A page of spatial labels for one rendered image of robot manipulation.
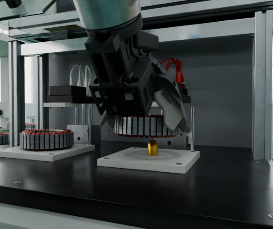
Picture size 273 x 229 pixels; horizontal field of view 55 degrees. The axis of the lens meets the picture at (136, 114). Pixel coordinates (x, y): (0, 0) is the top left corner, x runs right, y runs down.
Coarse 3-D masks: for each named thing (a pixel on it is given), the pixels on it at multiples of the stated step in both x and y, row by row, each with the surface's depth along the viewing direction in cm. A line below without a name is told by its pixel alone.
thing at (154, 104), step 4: (180, 84) 56; (180, 88) 56; (152, 92) 53; (180, 92) 56; (152, 96) 53; (184, 96) 58; (188, 96) 62; (184, 100) 58; (188, 100) 62; (152, 104) 51; (156, 104) 51
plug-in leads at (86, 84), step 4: (72, 68) 71; (80, 68) 70; (88, 68) 71; (80, 72) 69; (80, 76) 72; (84, 76) 73; (72, 80) 70; (80, 80) 72; (84, 80) 74; (72, 84) 70; (80, 84) 69; (84, 84) 68; (88, 84) 71; (88, 88) 71; (88, 92) 68
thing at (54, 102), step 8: (56, 88) 62; (64, 88) 61; (72, 88) 61; (80, 88) 64; (48, 96) 63; (56, 96) 62; (64, 96) 61; (72, 96) 60; (80, 96) 63; (88, 96) 67; (48, 104) 60; (56, 104) 59; (64, 104) 59; (72, 104) 61
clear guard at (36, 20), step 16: (32, 0) 43; (48, 0) 41; (64, 0) 47; (0, 16) 42; (16, 16) 40; (32, 16) 55; (48, 16) 55; (64, 16) 55; (32, 32) 67; (48, 32) 67; (64, 32) 67; (80, 32) 67
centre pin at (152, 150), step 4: (152, 140) 48; (148, 144) 48; (152, 144) 48; (156, 144) 48; (148, 148) 48; (152, 148) 48; (156, 148) 48; (148, 152) 48; (152, 152) 48; (156, 152) 48
